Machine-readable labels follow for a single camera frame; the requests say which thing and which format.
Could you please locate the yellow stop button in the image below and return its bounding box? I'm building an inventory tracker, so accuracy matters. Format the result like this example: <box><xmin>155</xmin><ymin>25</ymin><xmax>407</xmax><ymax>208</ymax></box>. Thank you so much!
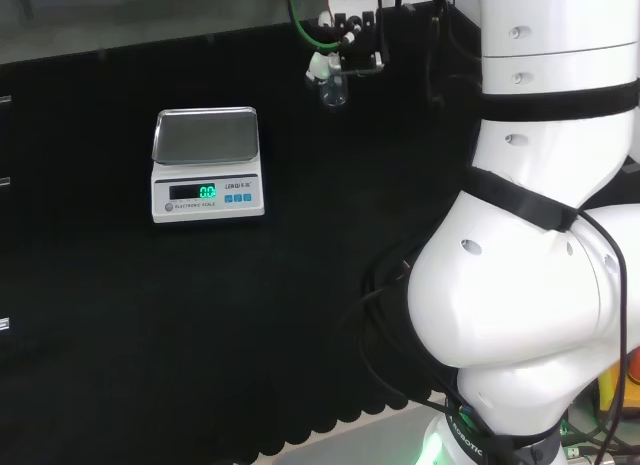
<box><xmin>597</xmin><ymin>348</ymin><xmax>640</xmax><ymax>422</ymax></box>

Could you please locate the small clear glass beaker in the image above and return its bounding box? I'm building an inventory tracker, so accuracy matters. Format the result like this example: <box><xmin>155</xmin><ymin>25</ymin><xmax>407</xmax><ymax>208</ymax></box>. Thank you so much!
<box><xmin>319</xmin><ymin>71</ymin><xmax>349</xmax><ymax>109</ymax></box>

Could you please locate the white electronic balance steel pan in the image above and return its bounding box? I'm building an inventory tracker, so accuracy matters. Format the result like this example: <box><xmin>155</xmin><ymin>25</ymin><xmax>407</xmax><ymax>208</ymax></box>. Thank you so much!
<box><xmin>150</xmin><ymin>105</ymin><xmax>266</xmax><ymax>225</ymax></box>

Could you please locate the black cable bundle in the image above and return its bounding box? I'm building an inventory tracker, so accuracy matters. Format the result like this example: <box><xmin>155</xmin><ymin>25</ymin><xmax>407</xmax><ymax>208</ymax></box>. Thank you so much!
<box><xmin>337</xmin><ymin>249</ymin><xmax>501</xmax><ymax>465</ymax></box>

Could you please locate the thin black cable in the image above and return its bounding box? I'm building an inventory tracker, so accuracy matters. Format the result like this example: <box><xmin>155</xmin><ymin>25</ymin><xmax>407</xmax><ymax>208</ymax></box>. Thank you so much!
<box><xmin>577</xmin><ymin>208</ymin><xmax>630</xmax><ymax>465</ymax></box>

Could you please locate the black bench cloth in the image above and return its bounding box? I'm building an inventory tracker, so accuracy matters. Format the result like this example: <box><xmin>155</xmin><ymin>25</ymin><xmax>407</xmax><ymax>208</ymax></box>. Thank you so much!
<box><xmin>0</xmin><ymin>0</ymin><xmax>484</xmax><ymax>465</ymax></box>

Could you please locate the green cable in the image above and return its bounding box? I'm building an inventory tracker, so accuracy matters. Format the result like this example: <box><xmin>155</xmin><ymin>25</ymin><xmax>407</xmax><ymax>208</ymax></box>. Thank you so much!
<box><xmin>288</xmin><ymin>0</ymin><xmax>342</xmax><ymax>50</ymax></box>

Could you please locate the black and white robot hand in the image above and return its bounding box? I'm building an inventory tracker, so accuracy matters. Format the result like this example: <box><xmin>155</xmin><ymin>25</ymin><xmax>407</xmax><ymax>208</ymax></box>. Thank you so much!
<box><xmin>305</xmin><ymin>9</ymin><xmax>386</xmax><ymax>84</ymax></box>

